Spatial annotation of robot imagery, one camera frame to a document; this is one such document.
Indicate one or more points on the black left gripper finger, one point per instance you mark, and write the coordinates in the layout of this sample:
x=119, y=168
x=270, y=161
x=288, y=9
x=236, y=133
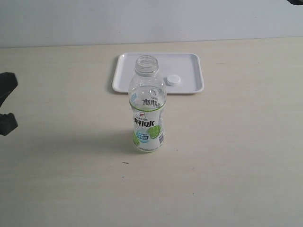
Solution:
x=8, y=123
x=8, y=82

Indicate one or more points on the clear plastic drink bottle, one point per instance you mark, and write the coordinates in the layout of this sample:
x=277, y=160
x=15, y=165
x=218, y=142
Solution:
x=147, y=98

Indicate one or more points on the white bottle cap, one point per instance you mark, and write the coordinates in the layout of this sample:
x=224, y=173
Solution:
x=173, y=80

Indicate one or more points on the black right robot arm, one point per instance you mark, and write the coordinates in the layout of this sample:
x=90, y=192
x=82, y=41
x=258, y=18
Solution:
x=296, y=2

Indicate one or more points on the white rectangular tray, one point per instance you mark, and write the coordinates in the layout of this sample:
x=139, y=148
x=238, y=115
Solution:
x=186, y=65

